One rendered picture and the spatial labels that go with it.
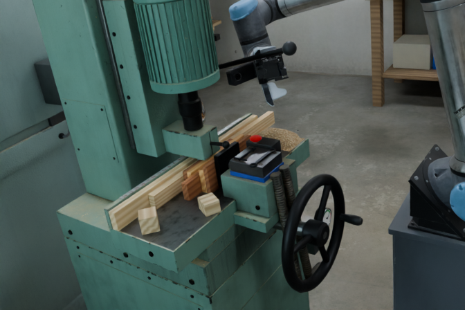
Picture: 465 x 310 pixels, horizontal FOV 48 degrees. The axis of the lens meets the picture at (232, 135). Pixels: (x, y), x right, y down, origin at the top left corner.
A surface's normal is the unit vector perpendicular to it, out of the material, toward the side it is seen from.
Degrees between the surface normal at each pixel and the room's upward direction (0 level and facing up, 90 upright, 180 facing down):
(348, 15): 90
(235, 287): 90
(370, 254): 0
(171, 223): 0
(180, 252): 90
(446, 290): 90
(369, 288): 0
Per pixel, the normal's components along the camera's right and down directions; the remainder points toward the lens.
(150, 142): -0.59, 0.40
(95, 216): -0.13, -0.90
